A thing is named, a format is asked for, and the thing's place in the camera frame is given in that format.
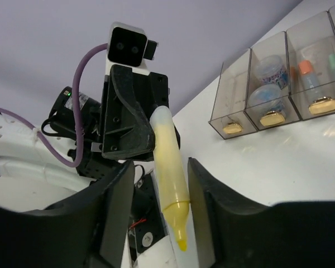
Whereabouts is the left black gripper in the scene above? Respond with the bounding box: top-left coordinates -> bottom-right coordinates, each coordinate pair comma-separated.
75,63 -> 182,179

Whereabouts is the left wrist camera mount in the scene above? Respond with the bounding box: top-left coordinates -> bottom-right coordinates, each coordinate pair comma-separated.
104,22 -> 159,84

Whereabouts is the orange pen cap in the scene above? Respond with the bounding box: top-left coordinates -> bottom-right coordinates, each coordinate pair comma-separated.
298,60 -> 314,75

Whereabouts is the small clear blue jar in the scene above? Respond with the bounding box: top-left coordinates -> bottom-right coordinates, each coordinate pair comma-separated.
247,84 -> 285,117

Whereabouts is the orange tip marker pen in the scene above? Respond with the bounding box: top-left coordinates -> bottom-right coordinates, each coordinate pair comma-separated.
300,71 -> 323,103

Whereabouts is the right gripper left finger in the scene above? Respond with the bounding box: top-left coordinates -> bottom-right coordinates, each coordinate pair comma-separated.
0,161 -> 135,267

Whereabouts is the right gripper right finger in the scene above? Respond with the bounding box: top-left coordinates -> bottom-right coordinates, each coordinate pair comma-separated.
188,158 -> 335,267

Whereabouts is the yellow highlighter pen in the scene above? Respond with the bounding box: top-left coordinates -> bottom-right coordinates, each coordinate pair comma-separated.
150,106 -> 190,251

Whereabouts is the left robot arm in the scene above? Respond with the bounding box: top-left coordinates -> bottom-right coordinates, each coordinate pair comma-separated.
0,114 -> 92,212

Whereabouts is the smoky clear drawer organizer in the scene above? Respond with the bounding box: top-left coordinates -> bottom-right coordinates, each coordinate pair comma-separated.
209,6 -> 335,139

